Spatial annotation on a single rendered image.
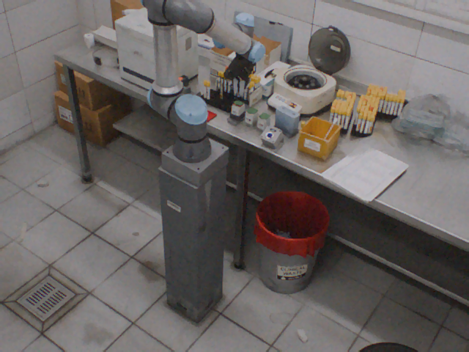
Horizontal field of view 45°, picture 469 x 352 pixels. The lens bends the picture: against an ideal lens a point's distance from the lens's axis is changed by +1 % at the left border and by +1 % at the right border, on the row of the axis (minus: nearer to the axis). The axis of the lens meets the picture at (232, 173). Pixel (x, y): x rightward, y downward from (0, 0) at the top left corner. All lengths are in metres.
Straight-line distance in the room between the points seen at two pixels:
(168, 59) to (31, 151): 2.04
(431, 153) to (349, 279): 0.90
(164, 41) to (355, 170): 0.91
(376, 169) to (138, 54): 1.20
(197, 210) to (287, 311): 0.88
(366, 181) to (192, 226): 0.73
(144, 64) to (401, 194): 1.29
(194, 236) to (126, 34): 0.99
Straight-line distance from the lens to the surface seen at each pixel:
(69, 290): 3.06
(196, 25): 1.93
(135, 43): 2.71
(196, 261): 2.50
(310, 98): 2.57
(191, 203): 2.27
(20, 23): 3.79
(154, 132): 3.54
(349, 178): 2.29
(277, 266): 2.81
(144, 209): 3.40
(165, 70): 2.11
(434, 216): 2.25
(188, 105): 2.11
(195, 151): 2.17
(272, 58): 2.87
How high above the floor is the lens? 2.33
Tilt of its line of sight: 40 degrees down
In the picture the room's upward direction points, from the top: 2 degrees clockwise
